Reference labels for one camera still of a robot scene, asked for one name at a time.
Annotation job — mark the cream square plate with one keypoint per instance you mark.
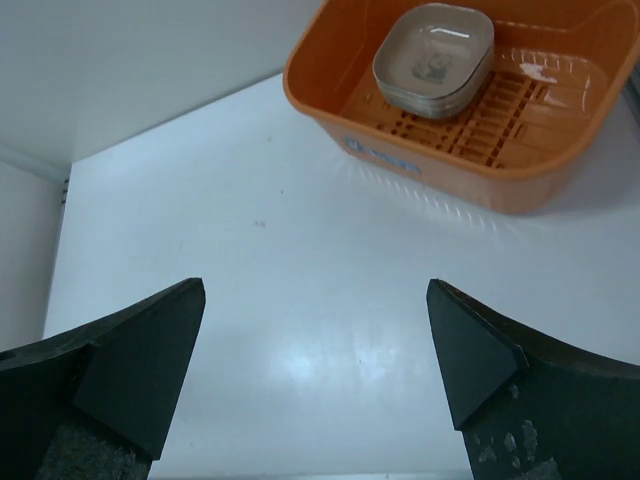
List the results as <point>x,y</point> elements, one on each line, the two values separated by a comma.
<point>440,107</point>

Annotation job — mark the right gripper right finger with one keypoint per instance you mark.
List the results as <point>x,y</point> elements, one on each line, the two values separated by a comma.
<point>530,406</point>

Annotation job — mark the brown square plate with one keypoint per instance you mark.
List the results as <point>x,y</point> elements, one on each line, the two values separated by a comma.
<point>434,51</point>

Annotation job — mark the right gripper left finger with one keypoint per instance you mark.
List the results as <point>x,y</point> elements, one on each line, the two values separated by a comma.
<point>97,401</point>

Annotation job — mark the orange plastic bin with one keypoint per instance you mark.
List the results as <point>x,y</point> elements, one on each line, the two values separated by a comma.
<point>558,68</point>

